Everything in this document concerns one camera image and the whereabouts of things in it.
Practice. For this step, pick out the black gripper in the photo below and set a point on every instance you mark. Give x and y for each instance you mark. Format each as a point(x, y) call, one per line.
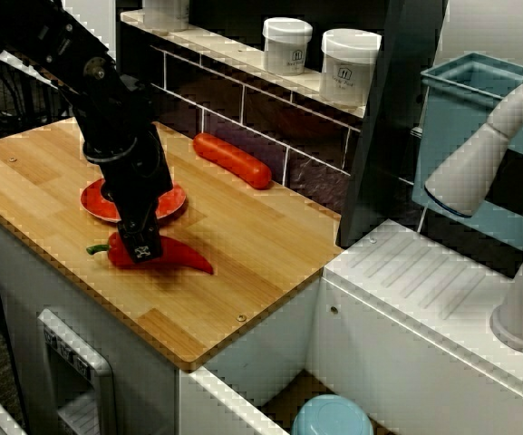
point(138, 181)

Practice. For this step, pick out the red toy pepper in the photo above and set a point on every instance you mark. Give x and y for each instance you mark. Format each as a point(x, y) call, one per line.
point(184, 258)

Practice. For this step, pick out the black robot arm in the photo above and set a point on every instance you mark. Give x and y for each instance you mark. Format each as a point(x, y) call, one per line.
point(61, 54)

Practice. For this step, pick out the red round plate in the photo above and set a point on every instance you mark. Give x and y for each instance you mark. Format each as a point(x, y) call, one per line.
point(92, 201)

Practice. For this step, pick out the white kitchen cabinet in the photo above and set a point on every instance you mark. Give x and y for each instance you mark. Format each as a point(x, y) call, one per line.
point(25, 272)

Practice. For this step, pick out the orange toy sausage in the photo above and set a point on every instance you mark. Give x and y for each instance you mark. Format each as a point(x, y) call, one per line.
point(234, 161)

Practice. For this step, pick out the grey toy dishwasher door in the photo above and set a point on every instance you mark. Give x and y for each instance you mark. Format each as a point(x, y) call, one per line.
point(102, 380)

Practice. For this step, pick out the dark tiled backsplash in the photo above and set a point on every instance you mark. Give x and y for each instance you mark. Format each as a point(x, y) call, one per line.
point(225, 104)

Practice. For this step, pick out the white lidded jar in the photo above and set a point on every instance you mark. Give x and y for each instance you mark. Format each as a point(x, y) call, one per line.
point(288, 45)
point(166, 13)
point(349, 68)

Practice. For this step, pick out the light blue bowl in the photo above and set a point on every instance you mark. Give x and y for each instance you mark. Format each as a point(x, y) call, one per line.
point(331, 417)

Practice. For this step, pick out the white sink unit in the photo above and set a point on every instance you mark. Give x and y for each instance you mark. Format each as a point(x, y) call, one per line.
point(401, 326)

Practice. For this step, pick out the dark grey upright panel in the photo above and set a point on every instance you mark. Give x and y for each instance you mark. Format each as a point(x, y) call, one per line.
point(392, 136)

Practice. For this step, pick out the grey curved faucet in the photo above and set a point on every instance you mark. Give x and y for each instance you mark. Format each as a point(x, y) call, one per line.
point(469, 176)

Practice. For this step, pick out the teal plastic bin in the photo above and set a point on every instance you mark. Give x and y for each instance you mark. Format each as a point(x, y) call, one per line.
point(451, 113)

